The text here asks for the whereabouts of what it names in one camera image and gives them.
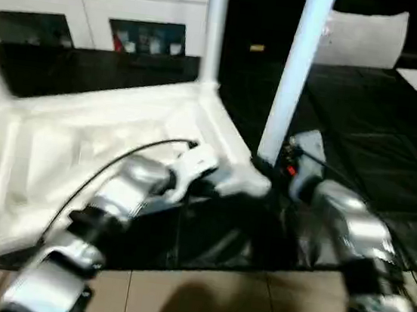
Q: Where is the black cabinet with gold label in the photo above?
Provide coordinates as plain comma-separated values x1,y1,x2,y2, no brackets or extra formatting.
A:
219,0,335,76

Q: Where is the black work mat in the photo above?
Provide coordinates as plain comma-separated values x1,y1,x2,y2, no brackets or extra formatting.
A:
0,18,417,312

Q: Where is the white plastic table top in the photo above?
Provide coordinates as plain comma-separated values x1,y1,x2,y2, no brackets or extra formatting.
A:
0,54,284,307

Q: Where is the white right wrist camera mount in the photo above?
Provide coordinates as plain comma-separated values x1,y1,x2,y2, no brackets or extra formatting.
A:
283,127,329,201

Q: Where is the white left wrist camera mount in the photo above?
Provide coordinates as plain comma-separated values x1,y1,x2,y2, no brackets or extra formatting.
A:
164,140,221,207

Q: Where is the grey cushion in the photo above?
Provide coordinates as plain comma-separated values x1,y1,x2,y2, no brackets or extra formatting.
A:
314,1,412,76

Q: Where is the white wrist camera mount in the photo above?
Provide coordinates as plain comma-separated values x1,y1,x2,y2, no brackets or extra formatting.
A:
164,140,221,207
283,127,329,201

